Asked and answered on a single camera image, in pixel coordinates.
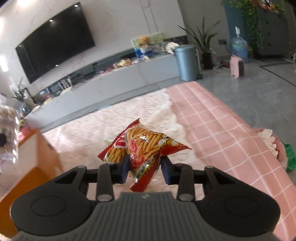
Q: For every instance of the dark grey drawer cabinet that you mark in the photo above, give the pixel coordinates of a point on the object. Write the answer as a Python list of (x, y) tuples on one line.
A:
[(274, 28)]

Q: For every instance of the blue-grey pedal trash bin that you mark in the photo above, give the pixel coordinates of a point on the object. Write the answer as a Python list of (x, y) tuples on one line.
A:
[(187, 62)]

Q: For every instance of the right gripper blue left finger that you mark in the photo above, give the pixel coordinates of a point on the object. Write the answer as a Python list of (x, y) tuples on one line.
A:
[(109, 174)]

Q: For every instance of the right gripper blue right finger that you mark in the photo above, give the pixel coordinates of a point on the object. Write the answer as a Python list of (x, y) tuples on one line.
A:
[(179, 174)]

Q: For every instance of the teddy bear toy box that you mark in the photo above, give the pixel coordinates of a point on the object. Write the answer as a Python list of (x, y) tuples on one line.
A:
[(148, 46)]

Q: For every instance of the large black television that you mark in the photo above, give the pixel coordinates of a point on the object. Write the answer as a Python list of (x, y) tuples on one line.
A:
[(60, 38)]

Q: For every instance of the grey tv console cabinet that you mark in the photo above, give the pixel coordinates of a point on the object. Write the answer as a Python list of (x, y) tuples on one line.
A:
[(103, 91)]

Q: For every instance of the trailing green ivy plant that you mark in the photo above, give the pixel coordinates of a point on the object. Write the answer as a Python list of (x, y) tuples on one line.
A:
[(248, 10)]

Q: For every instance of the pink white plush toy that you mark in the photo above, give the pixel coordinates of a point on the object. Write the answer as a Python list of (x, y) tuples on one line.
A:
[(283, 152)]

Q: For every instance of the pink checked tablecloth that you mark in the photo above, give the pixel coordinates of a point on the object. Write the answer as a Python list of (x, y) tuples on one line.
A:
[(220, 138)]

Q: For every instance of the white wifi router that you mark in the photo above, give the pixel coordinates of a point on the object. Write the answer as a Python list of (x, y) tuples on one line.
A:
[(65, 84)]

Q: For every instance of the pink small heater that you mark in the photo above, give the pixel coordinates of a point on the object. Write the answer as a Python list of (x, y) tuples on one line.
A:
[(236, 66)]

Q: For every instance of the yellow snack packs on console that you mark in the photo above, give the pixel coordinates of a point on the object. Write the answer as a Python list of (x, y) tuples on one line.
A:
[(123, 63)]

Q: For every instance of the small green potted plant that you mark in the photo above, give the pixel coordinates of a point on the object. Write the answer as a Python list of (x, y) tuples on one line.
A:
[(22, 95)]

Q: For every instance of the blue water jug with pump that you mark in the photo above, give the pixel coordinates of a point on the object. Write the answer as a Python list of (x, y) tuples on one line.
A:
[(239, 46)]

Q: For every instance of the red shrimp stick snack bag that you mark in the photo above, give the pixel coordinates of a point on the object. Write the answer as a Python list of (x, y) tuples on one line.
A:
[(144, 148)]

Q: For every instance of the potted long-leaf plant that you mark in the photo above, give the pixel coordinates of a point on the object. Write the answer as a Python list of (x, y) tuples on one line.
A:
[(202, 39)]

